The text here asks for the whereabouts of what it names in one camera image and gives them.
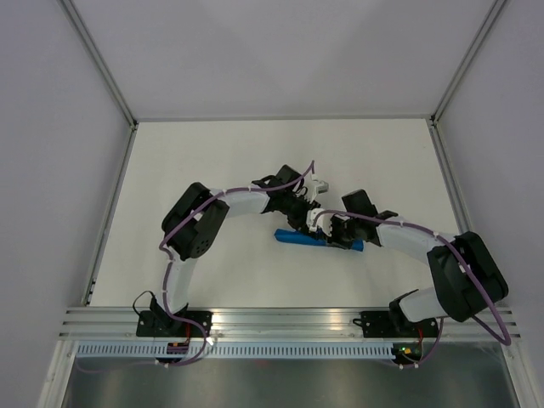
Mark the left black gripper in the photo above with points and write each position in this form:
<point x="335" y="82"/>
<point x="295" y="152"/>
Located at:
<point x="299" y="223"/>

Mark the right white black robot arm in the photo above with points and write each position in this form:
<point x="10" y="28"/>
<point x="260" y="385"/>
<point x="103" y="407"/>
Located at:
<point x="465" y="277"/>

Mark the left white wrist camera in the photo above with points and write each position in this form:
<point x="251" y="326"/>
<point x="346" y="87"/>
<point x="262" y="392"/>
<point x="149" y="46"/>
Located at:
<point x="316" y="187"/>

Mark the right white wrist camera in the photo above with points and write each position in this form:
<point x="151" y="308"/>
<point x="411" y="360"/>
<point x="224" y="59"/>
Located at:
<point x="319" y="220"/>

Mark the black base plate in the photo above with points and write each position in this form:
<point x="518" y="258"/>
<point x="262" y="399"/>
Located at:
<point x="150" y="326"/>
<point x="380" y="324"/>

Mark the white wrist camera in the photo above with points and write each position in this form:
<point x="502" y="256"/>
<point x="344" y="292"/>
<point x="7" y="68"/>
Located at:
<point x="319" y="220"/>
<point x="316" y="187"/>

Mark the white slotted cable duct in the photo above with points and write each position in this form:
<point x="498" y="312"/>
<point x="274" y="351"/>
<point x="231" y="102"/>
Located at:
<point x="241" y="350"/>

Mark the left aluminium frame post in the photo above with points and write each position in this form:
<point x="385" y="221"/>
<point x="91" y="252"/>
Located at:
<point x="85" y="36"/>

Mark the aluminium frame post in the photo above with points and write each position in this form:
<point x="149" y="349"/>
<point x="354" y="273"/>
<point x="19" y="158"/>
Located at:
<point x="85" y="36"/>
<point x="485" y="28"/>

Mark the blue cloth napkin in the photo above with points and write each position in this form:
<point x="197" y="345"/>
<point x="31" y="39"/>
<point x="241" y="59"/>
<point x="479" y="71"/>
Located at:
<point x="320" y="240"/>

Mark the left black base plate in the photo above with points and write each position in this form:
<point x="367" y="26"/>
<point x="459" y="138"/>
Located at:
<point x="150" y="326"/>

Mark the right aluminium frame post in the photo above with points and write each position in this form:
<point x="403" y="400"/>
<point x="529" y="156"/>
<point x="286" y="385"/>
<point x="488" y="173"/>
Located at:
<point x="485" y="28"/>

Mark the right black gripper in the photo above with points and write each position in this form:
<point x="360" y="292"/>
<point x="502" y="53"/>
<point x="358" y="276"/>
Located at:
<point x="334" y="240"/>

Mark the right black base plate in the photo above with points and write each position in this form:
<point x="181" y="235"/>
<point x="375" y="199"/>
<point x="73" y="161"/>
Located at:
<point x="380" y="324"/>

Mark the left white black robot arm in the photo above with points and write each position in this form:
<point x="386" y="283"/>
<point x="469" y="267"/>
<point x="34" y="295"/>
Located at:
<point x="193" y="223"/>

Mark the aluminium mounting rail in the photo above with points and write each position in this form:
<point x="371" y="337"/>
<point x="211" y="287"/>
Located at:
<point x="229" y="324"/>

